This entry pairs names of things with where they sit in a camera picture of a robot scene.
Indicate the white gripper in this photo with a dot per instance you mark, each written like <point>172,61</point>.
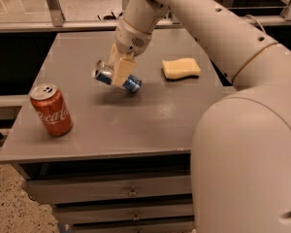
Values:
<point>130,40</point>

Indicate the red bull can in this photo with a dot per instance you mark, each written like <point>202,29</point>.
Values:
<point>119,75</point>

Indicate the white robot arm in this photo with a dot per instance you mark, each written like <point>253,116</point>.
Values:
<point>241,150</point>

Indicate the red coca-cola can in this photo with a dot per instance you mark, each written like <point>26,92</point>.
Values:
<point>50,106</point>

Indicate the yellow sponge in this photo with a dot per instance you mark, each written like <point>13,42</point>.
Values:
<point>180,68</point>

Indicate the grey metal railing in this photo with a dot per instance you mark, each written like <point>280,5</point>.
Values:
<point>87,15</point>

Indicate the grey drawer cabinet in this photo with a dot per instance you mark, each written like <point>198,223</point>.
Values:
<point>125,165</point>

